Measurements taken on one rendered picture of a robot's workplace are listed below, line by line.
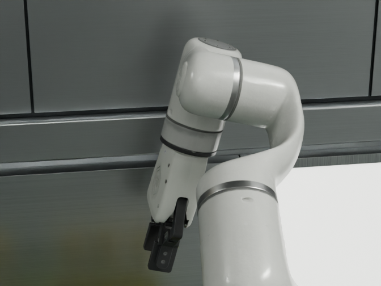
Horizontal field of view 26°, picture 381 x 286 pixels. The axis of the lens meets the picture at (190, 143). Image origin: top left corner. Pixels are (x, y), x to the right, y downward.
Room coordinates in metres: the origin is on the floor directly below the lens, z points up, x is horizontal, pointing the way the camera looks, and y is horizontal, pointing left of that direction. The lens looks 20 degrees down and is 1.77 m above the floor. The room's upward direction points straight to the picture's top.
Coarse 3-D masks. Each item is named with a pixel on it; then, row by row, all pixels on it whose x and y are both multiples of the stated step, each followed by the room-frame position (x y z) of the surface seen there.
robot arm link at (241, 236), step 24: (240, 192) 0.75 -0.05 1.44; (264, 192) 0.76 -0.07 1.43; (216, 216) 0.73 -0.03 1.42; (240, 216) 0.72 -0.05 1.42; (264, 216) 0.73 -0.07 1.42; (216, 240) 0.71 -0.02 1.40; (240, 240) 0.70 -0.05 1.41; (264, 240) 0.71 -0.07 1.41; (216, 264) 0.69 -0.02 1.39; (240, 264) 0.68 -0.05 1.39; (264, 264) 0.68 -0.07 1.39; (288, 264) 0.72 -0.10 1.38
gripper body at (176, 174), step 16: (160, 160) 0.99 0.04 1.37; (176, 160) 0.95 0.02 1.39; (192, 160) 0.95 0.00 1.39; (160, 176) 0.97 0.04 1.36; (176, 176) 0.94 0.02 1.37; (192, 176) 0.95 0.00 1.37; (160, 192) 0.95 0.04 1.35; (176, 192) 0.94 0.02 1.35; (192, 192) 0.94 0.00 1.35; (160, 208) 0.94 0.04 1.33; (192, 208) 0.94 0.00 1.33
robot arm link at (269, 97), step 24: (240, 72) 0.90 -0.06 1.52; (264, 72) 0.91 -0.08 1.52; (288, 72) 0.93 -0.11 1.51; (240, 96) 0.89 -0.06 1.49; (264, 96) 0.90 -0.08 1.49; (288, 96) 0.90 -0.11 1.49; (240, 120) 0.90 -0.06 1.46; (264, 120) 0.90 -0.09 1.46; (288, 120) 0.88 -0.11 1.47; (288, 144) 0.83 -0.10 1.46; (216, 168) 0.78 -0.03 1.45; (240, 168) 0.77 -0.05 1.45; (264, 168) 0.79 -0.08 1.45; (288, 168) 0.83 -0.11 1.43; (216, 192) 0.76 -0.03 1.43
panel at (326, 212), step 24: (312, 168) 1.15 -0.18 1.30; (336, 168) 1.16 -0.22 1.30; (360, 168) 1.16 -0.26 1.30; (288, 192) 1.14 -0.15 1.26; (312, 192) 1.15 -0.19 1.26; (336, 192) 1.16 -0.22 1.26; (360, 192) 1.16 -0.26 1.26; (288, 216) 1.14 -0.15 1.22; (312, 216) 1.15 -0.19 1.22; (336, 216) 1.16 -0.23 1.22; (360, 216) 1.16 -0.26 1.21; (288, 240) 1.14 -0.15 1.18; (312, 240) 1.15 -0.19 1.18; (336, 240) 1.16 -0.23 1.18; (360, 240) 1.16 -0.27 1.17; (312, 264) 1.15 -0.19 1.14; (336, 264) 1.16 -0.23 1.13; (360, 264) 1.16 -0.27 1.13
